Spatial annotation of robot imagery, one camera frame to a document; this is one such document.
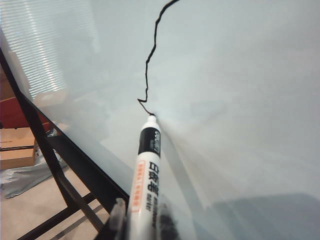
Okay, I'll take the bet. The brown cardboard box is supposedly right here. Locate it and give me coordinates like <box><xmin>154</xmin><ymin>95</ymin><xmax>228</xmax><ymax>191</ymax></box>
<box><xmin>0</xmin><ymin>127</ymin><xmax>36</xmax><ymax>170</ymax></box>

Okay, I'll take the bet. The right gripper clear black right finger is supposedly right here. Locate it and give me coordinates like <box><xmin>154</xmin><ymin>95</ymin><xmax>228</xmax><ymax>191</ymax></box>
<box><xmin>154</xmin><ymin>196</ymin><xmax>184</xmax><ymax>240</ymax></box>

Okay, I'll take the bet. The grey crumpled plastic sheet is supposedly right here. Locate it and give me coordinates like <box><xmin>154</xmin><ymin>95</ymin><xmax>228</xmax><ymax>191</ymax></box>
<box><xmin>0</xmin><ymin>143</ymin><xmax>69</xmax><ymax>199</ymax></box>

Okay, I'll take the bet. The black whiteboard stand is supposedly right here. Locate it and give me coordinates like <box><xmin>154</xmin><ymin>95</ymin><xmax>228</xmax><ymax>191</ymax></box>
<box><xmin>0</xmin><ymin>94</ymin><xmax>118</xmax><ymax>240</ymax></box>

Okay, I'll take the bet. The large white glass whiteboard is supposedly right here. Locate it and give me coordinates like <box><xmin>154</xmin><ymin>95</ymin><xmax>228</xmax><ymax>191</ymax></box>
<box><xmin>0</xmin><ymin>0</ymin><xmax>320</xmax><ymax>240</ymax></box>

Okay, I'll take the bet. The white black whiteboard marker pen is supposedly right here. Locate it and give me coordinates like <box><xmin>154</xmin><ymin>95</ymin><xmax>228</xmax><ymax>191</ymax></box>
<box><xmin>126</xmin><ymin>113</ymin><xmax>164</xmax><ymax>240</ymax></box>

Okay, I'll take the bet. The red box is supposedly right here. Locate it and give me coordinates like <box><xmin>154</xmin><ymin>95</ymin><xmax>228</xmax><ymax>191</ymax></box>
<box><xmin>0</xmin><ymin>96</ymin><xmax>51</xmax><ymax>129</ymax></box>

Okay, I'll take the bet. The right gripper clear black left finger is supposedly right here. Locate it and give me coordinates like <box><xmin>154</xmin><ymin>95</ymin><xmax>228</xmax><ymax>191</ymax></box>
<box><xmin>108</xmin><ymin>197</ymin><xmax>127</xmax><ymax>240</ymax></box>

